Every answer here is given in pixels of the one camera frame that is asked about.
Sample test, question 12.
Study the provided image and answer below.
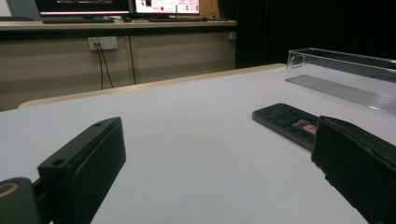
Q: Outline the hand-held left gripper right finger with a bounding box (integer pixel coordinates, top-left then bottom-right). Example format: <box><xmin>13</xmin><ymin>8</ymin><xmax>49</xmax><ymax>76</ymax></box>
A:
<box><xmin>311</xmin><ymin>115</ymin><xmax>396</xmax><ymax>224</ymax></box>

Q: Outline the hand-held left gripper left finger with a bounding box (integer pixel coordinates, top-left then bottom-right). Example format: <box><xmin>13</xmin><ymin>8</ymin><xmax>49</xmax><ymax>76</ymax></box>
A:
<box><xmin>36</xmin><ymin>116</ymin><xmax>127</xmax><ymax>224</ymax></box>

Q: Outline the clear plastic tray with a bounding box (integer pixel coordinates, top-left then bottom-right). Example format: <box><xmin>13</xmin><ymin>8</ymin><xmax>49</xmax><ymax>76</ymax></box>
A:
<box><xmin>284</xmin><ymin>47</ymin><xmax>396</xmax><ymax>117</ymax></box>

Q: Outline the dark cartoon print phone case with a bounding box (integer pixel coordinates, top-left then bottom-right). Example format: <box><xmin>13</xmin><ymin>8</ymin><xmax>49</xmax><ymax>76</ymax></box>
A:
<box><xmin>251</xmin><ymin>103</ymin><xmax>319</xmax><ymax>152</ymax></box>

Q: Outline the black keyboard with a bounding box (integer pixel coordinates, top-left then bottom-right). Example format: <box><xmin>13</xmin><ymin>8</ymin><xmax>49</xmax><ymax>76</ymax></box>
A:
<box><xmin>41</xmin><ymin>17</ymin><xmax>116</xmax><ymax>25</ymax></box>
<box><xmin>147</xmin><ymin>16</ymin><xmax>204</xmax><ymax>23</ymax></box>

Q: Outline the beige wooden desk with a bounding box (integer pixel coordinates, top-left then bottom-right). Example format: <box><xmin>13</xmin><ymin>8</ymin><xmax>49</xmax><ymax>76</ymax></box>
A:
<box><xmin>0</xmin><ymin>20</ymin><xmax>237</xmax><ymax>112</ymax></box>

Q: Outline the black computer monitor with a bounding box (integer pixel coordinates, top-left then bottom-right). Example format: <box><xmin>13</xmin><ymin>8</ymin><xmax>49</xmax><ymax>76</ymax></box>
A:
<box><xmin>134</xmin><ymin>0</ymin><xmax>201</xmax><ymax>15</ymax></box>
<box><xmin>34</xmin><ymin>0</ymin><xmax>132</xmax><ymax>17</ymax></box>

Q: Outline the black power cable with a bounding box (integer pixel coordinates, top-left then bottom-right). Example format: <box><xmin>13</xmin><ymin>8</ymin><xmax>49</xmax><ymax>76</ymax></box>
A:
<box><xmin>128</xmin><ymin>35</ymin><xmax>137</xmax><ymax>86</ymax></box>
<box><xmin>94</xmin><ymin>43</ymin><xmax>105</xmax><ymax>91</ymax></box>
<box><xmin>98</xmin><ymin>43</ymin><xmax>115</xmax><ymax>89</ymax></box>

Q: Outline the white wall socket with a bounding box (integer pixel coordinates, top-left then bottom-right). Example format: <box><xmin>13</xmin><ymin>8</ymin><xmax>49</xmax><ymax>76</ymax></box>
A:
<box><xmin>87</xmin><ymin>35</ymin><xmax>119</xmax><ymax>51</ymax></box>

